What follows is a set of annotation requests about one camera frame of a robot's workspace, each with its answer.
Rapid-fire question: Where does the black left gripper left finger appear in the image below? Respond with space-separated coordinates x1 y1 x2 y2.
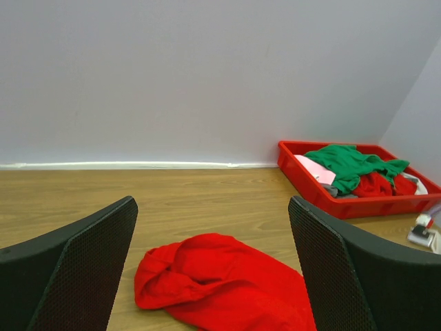
1 197 138 330

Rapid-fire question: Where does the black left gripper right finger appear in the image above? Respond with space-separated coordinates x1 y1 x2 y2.
288 197 440 330

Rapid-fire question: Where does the red t shirt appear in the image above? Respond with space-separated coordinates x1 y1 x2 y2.
352 172 417 198
134 233 316 330

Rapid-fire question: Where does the grey t shirt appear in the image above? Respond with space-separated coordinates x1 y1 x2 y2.
321 183 358 199

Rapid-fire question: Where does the red t shirt in bin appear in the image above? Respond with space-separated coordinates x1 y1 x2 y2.
352 172 417 198

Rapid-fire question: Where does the pink t shirt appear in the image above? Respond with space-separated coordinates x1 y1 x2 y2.
294 154 336 185

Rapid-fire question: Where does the white t shirt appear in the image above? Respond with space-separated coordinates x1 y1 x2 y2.
402 172 429 195

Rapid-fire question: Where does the green t shirt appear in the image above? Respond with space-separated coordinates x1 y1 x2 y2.
304 144 410 195

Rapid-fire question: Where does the aluminium frame rail back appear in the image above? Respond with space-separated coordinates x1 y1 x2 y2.
1 161 278 170

